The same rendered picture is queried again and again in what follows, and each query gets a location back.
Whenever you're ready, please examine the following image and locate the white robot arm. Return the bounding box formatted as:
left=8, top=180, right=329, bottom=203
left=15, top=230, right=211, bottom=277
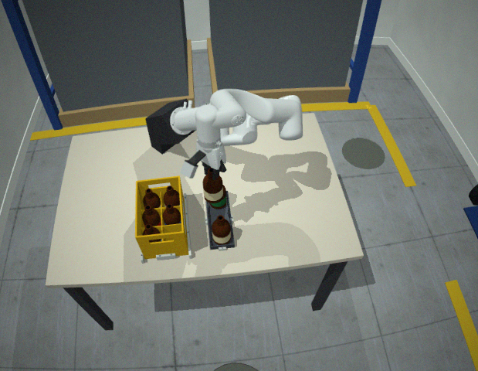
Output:
left=170, top=89, right=303, bottom=179

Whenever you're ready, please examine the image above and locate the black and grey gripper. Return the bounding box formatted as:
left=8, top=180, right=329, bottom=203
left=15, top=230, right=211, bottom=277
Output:
left=196, top=139, right=226, bottom=180

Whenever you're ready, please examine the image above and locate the yellow crate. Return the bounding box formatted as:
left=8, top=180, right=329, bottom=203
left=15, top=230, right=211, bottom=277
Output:
left=135, top=181, right=188, bottom=259

